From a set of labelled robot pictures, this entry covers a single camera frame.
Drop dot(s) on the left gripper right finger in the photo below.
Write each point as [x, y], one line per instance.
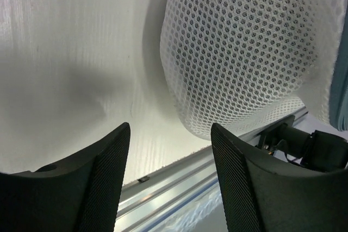
[263, 193]

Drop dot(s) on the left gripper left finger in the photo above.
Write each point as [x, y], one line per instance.
[78, 193]

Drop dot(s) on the white mesh bag blue trim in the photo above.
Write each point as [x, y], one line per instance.
[247, 63]

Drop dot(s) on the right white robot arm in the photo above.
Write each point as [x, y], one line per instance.
[318, 151]

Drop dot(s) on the white slotted cable duct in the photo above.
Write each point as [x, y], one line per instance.
[193, 213]

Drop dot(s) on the aluminium mounting rail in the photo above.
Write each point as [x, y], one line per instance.
[153, 198]

